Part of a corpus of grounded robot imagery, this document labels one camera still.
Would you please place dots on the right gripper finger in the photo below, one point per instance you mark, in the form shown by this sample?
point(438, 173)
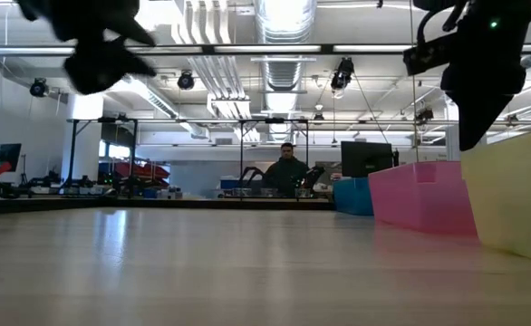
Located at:
point(474, 117)

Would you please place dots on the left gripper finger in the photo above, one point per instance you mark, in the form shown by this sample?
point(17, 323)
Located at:
point(98, 68)
point(132, 32)

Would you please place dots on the black background robot arm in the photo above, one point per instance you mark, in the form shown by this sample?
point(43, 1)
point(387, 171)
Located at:
point(313, 174)
point(249, 174)

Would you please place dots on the black ceiling device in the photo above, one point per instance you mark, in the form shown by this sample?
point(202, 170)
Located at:
point(425, 115)

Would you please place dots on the thin vertical pole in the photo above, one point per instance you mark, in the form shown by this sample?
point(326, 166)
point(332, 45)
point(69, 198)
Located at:
point(413, 113)

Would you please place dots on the black ceiling spotlight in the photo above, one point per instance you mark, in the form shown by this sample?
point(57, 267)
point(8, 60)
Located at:
point(39, 87)
point(186, 81)

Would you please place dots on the yellow plastic bin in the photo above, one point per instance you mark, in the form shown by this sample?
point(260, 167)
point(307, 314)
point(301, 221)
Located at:
point(510, 194)

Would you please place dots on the pink plastic bin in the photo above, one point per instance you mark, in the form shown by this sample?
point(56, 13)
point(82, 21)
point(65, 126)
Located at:
point(419, 199)

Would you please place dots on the red background machine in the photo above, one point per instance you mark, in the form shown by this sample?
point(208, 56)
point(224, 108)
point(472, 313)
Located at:
point(138, 172)

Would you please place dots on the black computer monitor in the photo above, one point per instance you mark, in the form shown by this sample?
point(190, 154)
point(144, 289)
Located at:
point(365, 158)

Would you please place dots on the monitor with blue screen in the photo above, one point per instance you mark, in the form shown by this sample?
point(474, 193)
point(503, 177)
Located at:
point(2, 157)

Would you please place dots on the black hanging lamp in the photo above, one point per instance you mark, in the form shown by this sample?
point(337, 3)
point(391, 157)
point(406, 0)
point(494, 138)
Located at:
point(342, 74)

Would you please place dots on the blue plastic bin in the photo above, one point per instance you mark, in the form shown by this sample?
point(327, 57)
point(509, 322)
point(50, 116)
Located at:
point(354, 197)

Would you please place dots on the person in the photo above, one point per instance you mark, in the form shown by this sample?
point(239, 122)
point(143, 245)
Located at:
point(287, 174)

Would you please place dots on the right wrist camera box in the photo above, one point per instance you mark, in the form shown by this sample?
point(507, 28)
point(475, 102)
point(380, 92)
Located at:
point(428, 54)

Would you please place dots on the black overhead frame beam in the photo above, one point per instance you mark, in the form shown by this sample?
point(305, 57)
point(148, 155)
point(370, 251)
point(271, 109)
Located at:
point(207, 49)

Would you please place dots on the silver ventilation duct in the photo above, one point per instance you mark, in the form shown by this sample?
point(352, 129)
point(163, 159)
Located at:
point(283, 72)

